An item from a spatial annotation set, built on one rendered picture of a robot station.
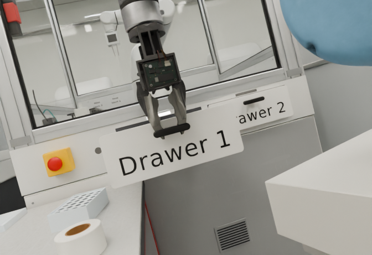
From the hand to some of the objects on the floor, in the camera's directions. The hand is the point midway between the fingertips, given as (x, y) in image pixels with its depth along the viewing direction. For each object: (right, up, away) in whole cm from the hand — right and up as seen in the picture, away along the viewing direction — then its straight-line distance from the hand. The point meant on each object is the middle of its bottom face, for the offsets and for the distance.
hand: (170, 130), depth 55 cm
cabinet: (+15, -86, +85) cm, 122 cm away
